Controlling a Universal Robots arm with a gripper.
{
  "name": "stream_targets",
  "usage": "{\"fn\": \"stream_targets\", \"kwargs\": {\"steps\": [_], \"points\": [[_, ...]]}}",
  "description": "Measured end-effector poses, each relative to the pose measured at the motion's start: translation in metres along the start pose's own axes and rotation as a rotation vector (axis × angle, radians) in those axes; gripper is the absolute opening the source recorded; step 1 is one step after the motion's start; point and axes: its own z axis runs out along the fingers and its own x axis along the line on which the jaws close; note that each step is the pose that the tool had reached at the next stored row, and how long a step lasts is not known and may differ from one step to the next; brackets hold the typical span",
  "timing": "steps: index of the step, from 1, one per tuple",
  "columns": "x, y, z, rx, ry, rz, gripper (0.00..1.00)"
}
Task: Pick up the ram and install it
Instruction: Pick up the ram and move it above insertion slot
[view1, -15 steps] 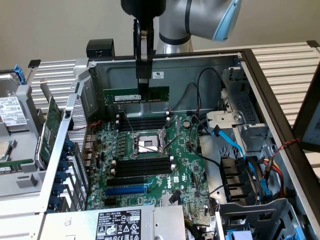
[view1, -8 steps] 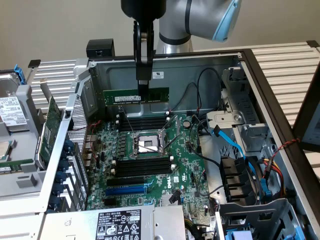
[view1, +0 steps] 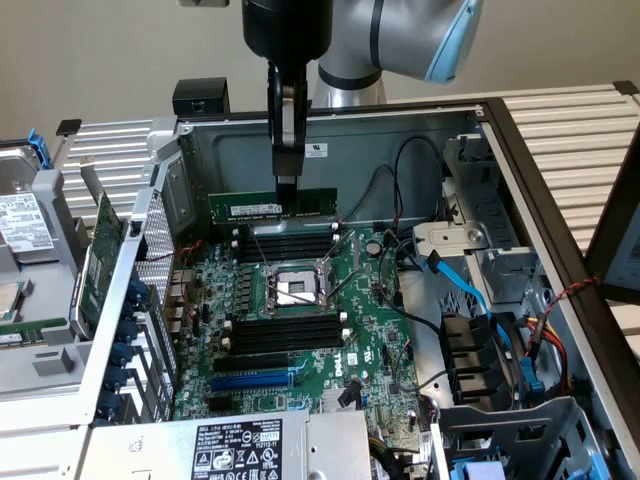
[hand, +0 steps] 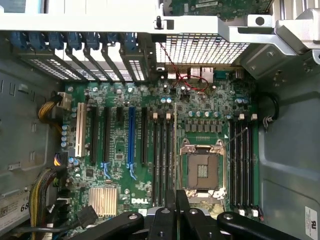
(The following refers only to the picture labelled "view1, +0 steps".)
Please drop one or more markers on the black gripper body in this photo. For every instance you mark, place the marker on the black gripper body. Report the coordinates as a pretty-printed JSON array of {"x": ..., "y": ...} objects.
[{"x": 287, "y": 25}]

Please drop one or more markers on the green RAM stick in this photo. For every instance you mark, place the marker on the green RAM stick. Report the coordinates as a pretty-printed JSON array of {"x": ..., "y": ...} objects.
[
  {"x": 20, "y": 337},
  {"x": 315, "y": 202}
]

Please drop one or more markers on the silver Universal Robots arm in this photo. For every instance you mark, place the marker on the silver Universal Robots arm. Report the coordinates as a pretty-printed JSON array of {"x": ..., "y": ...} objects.
[{"x": 360, "y": 40}]

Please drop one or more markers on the black RAM slot white latches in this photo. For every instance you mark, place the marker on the black RAM slot white latches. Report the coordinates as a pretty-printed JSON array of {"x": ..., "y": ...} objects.
[
  {"x": 300, "y": 229},
  {"x": 300, "y": 321},
  {"x": 300, "y": 240},
  {"x": 300, "y": 339}
]

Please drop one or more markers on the white case label sticker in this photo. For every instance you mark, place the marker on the white case label sticker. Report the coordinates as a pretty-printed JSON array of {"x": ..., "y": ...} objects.
[{"x": 317, "y": 149}]

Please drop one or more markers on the open metal PC case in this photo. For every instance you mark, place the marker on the open metal PC case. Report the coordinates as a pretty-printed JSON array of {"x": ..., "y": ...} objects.
[{"x": 350, "y": 170}]

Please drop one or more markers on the thin metal locking lever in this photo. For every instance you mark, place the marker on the thin metal locking lever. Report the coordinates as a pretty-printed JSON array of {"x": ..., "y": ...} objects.
[
  {"x": 295, "y": 296},
  {"x": 262, "y": 255}
]

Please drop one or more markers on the black box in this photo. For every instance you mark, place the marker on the black box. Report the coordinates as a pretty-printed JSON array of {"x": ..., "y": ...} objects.
[{"x": 200, "y": 95}]

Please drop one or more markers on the silver socket cover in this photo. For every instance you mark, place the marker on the silver socket cover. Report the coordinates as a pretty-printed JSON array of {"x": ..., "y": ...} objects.
[{"x": 350, "y": 250}]

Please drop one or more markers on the round coin battery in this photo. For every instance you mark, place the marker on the round coin battery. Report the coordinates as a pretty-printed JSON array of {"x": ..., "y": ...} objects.
[{"x": 373, "y": 248}]

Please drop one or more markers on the CPU socket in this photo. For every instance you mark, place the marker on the CPU socket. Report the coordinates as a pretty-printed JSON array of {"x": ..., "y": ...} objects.
[{"x": 295, "y": 290}]

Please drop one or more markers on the silver rear port block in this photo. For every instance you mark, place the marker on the silver rear port block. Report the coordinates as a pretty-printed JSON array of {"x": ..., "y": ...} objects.
[{"x": 180, "y": 300}]

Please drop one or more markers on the green Dell motherboard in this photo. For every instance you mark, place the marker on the green Dell motherboard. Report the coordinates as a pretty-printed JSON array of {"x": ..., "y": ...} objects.
[{"x": 370, "y": 320}]

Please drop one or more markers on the blue card retention clip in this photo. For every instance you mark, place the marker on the blue card retention clip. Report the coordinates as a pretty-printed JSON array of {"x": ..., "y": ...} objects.
[
  {"x": 111, "y": 402},
  {"x": 121, "y": 354},
  {"x": 126, "y": 331},
  {"x": 117, "y": 376},
  {"x": 129, "y": 309},
  {"x": 136, "y": 291}
]

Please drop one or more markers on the green graphics card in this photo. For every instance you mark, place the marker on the green graphics card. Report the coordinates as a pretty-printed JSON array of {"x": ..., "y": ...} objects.
[{"x": 100, "y": 240}]

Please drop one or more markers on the long black expansion slot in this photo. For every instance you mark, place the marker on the long black expansion slot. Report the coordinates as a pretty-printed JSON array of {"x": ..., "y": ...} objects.
[{"x": 250, "y": 363}]

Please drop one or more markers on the black table end cap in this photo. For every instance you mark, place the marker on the black table end cap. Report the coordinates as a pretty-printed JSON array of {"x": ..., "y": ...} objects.
[
  {"x": 626, "y": 88},
  {"x": 69, "y": 127}
]

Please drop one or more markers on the blue expansion slot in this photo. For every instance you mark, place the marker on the blue expansion slot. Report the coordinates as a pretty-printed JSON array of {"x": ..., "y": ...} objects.
[{"x": 250, "y": 382}]

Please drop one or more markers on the silver drive cage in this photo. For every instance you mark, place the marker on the silver drive cage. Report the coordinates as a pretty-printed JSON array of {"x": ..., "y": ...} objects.
[{"x": 505, "y": 225}]

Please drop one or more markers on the silver chipset heatsink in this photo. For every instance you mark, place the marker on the silver chipset heatsink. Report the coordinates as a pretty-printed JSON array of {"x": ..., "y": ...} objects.
[{"x": 331, "y": 399}]

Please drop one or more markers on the black fan shroud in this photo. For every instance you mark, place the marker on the black fan shroud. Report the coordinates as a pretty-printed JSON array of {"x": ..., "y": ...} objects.
[{"x": 470, "y": 350}]

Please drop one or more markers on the silver hard disk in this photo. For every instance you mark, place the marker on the silver hard disk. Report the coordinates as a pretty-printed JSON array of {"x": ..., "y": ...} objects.
[{"x": 20, "y": 220}]

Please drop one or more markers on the silver CPU chip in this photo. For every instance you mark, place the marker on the silver CPU chip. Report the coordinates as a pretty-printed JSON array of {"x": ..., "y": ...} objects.
[{"x": 7, "y": 302}]

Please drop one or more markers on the grey power supply with label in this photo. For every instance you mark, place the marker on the grey power supply with label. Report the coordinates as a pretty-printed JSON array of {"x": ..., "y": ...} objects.
[{"x": 150, "y": 450}]

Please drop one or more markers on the blue drive latch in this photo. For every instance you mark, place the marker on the blue drive latch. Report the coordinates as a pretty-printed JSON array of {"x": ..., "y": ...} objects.
[{"x": 534, "y": 387}]

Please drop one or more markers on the dark framed monitor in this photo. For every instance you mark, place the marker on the dark framed monitor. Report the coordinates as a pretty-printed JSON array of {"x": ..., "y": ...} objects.
[{"x": 620, "y": 240}]

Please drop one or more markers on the dark grey disk bay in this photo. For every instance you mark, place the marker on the dark grey disk bay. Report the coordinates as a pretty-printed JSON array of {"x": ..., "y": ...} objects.
[{"x": 525, "y": 430}]

